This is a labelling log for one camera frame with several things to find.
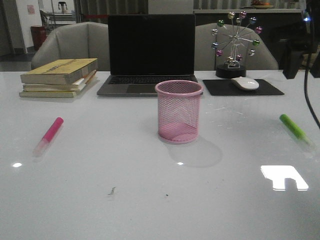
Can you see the yellow book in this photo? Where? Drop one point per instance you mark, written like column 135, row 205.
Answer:
column 61, row 71
column 49, row 94

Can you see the pink highlighter pen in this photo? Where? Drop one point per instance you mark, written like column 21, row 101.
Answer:
column 47, row 137

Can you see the bottom yellow book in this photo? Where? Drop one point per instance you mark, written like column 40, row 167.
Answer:
column 49, row 94

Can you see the white computer mouse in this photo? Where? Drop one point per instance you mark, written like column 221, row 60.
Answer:
column 245, row 83

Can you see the red bin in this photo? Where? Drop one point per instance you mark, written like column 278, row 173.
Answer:
column 39, row 35

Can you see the ferris wheel desk ornament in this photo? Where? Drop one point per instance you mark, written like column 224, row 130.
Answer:
column 234, row 39

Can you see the top yellow book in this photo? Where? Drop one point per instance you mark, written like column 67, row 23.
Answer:
column 61, row 71

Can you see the middle cream book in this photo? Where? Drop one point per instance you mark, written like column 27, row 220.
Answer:
column 77, row 86

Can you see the white cabinet behind laptop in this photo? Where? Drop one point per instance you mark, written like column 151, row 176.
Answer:
column 170, row 6

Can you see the pink mesh pen holder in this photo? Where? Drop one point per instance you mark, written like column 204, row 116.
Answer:
column 178, row 109

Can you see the black mouse pad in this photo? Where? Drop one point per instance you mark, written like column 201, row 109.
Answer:
column 225, row 87

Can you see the green highlighter pen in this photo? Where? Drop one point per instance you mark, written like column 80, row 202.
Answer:
column 295, row 129

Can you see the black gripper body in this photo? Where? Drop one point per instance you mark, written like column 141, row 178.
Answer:
column 304, row 37

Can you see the grey laptop computer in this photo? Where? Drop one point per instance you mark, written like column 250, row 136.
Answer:
column 146, row 49

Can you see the right grey armchair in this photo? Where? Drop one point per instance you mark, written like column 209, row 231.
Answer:
column 205, row 59

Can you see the fruit bowl on counter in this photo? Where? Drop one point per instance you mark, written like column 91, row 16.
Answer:
column 261, row 5

